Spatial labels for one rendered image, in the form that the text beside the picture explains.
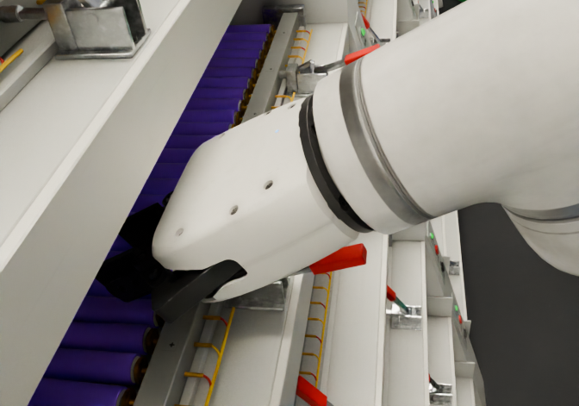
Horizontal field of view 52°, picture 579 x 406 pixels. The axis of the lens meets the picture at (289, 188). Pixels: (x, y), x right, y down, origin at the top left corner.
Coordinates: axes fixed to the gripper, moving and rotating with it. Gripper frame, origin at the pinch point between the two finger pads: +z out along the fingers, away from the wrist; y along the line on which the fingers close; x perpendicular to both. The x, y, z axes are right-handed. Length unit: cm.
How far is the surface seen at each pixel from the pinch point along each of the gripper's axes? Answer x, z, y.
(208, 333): 5.7, -1.8, 2.7
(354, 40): 11.1, -4.6, -43.9
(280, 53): 3.7, -1.4, -31.1
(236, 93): 2.6, 1.6, -24.2
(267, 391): 8.4, -5.2, 5.9
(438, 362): 63, 10, -34
